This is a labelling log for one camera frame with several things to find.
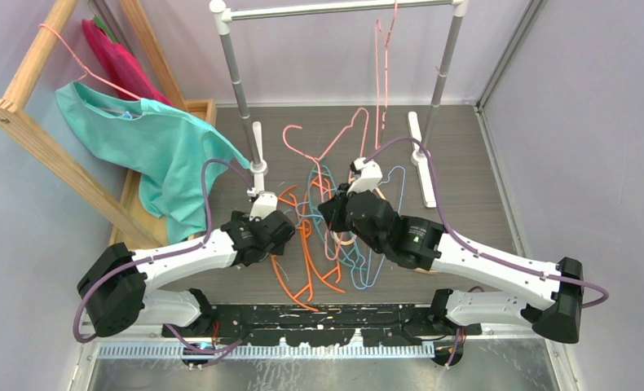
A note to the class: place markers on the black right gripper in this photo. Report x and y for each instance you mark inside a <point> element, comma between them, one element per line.
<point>333,209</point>

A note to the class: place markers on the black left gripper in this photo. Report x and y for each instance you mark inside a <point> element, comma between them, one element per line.
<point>244,217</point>

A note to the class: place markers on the blue wire hanger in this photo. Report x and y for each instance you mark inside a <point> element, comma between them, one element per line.
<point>307,212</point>
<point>365,274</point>

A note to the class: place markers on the pink wire hanger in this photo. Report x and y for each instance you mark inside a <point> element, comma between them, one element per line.
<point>316,160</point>
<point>382,40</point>

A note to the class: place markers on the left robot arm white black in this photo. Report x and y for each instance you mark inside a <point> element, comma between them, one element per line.
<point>123,290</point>

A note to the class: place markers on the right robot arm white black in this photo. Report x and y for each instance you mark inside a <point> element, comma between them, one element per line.
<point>546,296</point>

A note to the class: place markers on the beige plastic hanger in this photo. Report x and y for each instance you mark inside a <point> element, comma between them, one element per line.
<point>378,191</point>

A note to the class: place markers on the teal plastic hanger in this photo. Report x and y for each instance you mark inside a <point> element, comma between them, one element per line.
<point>346,251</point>

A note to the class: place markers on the white metal clothes rack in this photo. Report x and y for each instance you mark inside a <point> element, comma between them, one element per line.
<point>324,53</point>

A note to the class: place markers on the teal t-shirt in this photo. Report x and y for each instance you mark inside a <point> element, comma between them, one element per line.
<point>178,155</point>

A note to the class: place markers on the wooden tray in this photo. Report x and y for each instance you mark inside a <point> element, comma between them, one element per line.
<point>204,109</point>

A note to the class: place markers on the red garment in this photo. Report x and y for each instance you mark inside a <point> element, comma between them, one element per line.
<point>121,67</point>

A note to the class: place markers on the pink hanger holding shirt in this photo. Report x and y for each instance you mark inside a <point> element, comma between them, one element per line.
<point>86,71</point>

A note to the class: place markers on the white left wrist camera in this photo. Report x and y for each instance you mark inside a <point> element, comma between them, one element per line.
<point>263,203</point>

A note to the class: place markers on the white slotted cable duct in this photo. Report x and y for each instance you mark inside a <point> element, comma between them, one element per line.
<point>175,350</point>

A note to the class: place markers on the wooden clothes rack frame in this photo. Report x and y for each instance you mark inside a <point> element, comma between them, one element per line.
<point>20,126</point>

